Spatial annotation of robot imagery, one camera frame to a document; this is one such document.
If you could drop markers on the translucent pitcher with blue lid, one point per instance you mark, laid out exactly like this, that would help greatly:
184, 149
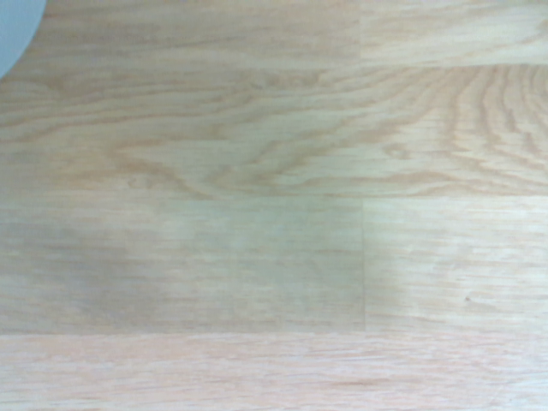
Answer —
15, 25

